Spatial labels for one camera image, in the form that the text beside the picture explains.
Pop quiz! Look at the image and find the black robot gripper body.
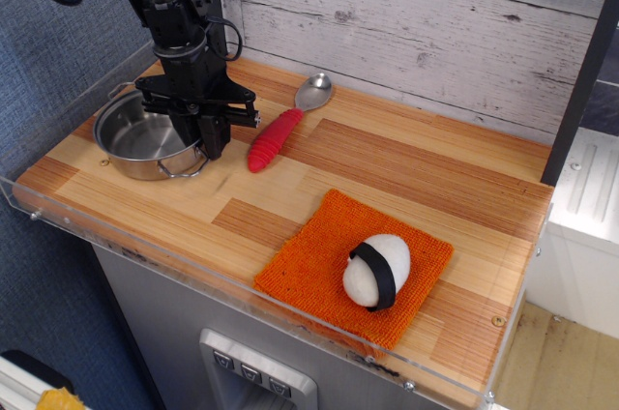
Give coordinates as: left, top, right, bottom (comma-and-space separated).
135, 45, 261, 128

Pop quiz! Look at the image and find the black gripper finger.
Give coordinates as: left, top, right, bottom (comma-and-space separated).
197, 116, 231, 161
169, 112, 201, 146

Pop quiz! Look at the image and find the silver steel pot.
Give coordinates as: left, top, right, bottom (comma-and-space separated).
93, 83, 209, 181

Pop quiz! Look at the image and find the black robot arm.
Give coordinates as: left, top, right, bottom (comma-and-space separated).
129, 0, 260, 160

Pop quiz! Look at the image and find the orange knitted rag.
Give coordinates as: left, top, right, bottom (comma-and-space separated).
254, 190, 454, 349

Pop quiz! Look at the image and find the grey toy fridge cabinet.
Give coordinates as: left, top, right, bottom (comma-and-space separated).
95, 243, 475, 409

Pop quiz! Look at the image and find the white plush sushi black band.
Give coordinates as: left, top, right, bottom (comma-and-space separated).
342, 234, 411, 312

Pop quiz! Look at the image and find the clear acrylic table guard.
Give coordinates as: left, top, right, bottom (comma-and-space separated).
0, 15, 555, 406

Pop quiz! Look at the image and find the silver dispenser button panel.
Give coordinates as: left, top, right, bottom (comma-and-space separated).
199, 329, 318, 409

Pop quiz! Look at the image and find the yellow black object bottom left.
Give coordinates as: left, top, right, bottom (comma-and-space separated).
1, 350, 88, 409

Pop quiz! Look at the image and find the white side counter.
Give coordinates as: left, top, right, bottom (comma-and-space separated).
525, 128, 618, 337

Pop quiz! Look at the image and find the red handled metal spoon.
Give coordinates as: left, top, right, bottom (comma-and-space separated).
247, 73, 333, 173

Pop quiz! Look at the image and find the black right upright post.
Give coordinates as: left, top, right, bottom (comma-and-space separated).
541, 0, 618, 187

